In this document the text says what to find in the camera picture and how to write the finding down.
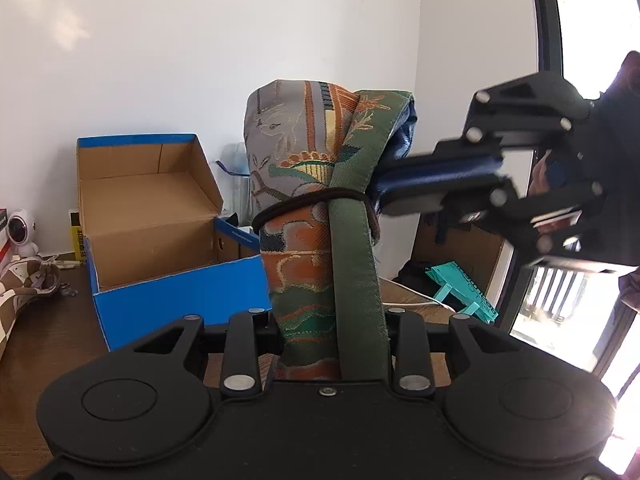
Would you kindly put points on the brown cardboard box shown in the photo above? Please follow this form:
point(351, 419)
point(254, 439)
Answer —
point(480, 260)

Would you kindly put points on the teal plastic object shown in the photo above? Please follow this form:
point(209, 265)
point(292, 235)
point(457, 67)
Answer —
point(465, 285)

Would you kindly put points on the brown checkered pouch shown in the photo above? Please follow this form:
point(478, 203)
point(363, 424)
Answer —
point(15, 300)

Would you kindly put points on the red box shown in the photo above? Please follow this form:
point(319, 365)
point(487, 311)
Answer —
point(4, 250)

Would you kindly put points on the small white camera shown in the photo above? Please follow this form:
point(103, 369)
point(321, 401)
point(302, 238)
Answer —
point(20, 230)

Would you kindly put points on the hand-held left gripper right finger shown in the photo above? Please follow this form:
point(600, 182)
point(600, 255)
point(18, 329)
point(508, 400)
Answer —
point(395, 332)

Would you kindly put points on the blue cardboard box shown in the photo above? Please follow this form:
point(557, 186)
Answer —
point(175, 305)

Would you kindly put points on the green patterned shopping bag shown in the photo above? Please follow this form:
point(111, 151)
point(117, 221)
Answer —
point(300, 160)

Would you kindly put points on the yellow box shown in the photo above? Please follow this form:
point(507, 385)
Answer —
point(77, 240)

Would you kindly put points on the clear water bottle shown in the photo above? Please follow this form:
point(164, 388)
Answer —
point(235, 180)

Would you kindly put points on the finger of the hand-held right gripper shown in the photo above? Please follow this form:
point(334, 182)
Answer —
point(470, 146)
point(415, 204)

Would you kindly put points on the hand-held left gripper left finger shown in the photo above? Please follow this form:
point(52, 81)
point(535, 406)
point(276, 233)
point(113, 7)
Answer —
point(265, 332)

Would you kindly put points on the dark cloth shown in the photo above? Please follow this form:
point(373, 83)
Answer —
point(415, 275)

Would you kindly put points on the metal keys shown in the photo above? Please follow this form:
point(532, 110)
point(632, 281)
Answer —
point(65, 290)

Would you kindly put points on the black window frame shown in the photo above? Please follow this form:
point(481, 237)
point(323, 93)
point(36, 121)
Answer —
point(547, 20)

